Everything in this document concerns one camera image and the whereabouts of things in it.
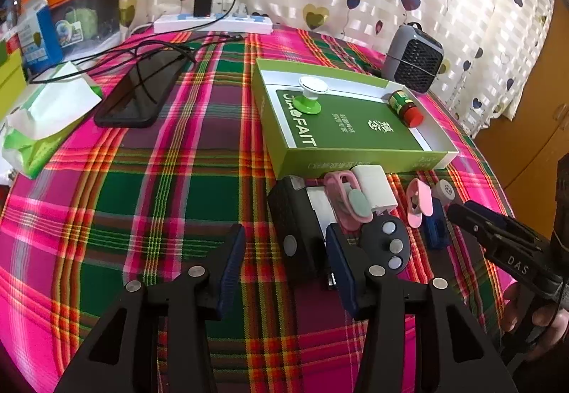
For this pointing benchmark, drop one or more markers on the wooden cabinet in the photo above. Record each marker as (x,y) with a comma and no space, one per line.
(533,144)

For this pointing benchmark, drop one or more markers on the blue carton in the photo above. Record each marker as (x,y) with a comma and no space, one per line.
(44,42)

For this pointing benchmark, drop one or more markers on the black smartphone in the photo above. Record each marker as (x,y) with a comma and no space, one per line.
(129,104)

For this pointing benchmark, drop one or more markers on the plaid tablecloth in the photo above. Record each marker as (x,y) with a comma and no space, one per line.
(155,197)

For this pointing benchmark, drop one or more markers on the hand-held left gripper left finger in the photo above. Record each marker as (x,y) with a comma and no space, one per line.
(231,268)

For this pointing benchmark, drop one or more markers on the white round cap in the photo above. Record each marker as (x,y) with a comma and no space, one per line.
(443,191)

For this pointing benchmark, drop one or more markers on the blue usb drive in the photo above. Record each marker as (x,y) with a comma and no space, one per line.
(435,228)

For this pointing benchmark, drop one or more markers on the red capped small bottle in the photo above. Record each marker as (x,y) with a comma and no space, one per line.
(409,113)

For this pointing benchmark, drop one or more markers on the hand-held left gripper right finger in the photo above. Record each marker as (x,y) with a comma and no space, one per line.
(342,268)

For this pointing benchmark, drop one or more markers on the black charger adapter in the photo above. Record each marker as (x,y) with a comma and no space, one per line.
(203,2)

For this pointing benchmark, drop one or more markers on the green cardboard box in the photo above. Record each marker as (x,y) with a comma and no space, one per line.
(355,126)

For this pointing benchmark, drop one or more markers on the black textured device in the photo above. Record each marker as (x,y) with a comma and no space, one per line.
(289,215)

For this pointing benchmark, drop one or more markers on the white charger adapter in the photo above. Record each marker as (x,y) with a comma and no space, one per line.
(375,188)

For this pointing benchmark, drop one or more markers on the white green suction knob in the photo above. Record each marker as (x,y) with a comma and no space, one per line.
(313,86)

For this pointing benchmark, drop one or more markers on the green tissue pack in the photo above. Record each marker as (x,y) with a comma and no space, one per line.
(40,144)

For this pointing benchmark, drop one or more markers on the black fob with silver buttons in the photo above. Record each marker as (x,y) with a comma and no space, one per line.
(378,242)

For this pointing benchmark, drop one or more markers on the white power strip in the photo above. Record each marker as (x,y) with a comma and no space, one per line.
(209,24)

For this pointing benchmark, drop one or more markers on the grey portable fan heater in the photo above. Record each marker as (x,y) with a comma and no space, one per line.
(418,60)

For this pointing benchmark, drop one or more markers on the person's right hand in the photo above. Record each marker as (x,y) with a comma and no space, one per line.
(549,317)

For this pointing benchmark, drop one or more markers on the white lighter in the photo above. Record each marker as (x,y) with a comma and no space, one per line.
(321,203)

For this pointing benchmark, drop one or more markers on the pink clip with grey pad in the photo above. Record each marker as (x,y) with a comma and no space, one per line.
(358,203)

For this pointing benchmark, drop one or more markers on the lime green box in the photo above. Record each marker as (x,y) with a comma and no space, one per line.
(9,82)

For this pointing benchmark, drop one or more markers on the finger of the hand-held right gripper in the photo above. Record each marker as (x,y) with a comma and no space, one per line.
(498,217)
(515,262)

